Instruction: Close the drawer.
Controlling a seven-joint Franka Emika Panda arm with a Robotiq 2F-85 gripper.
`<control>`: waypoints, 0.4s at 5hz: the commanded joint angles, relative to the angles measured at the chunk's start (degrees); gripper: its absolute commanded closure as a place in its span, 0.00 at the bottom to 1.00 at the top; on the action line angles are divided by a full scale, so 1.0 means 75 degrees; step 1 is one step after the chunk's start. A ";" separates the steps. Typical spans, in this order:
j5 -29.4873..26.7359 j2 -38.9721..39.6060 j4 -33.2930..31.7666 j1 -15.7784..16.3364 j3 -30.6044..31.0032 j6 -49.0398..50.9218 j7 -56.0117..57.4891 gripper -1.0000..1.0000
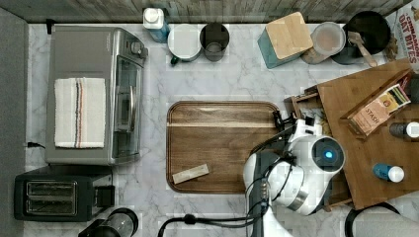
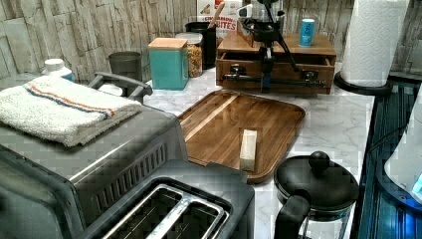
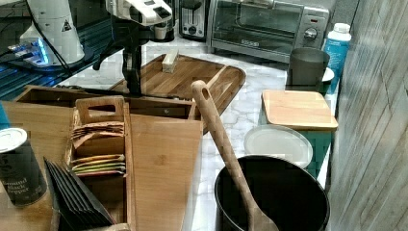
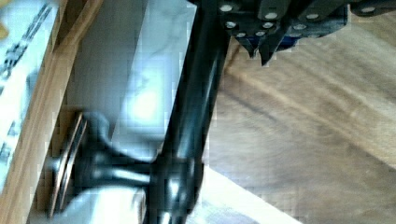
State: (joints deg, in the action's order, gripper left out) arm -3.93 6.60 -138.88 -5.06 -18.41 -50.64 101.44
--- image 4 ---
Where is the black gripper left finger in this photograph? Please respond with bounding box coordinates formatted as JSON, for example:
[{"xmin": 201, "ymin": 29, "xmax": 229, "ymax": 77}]
[{"xmin": 218, "ymin": 0, "xmax": 260, "ymax": 58}]

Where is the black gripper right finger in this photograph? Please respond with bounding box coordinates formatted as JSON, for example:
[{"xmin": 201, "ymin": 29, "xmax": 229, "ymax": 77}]
[{"xmin": 259, "ymin": 0, "xmax": 347, "ymax": 65}]

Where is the wooden drawer with black handle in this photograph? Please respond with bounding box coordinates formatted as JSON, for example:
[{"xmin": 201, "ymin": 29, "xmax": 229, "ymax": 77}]
[{"xmin": 1, "ymin": 0, "xmax": 229, "ymax": 224}]

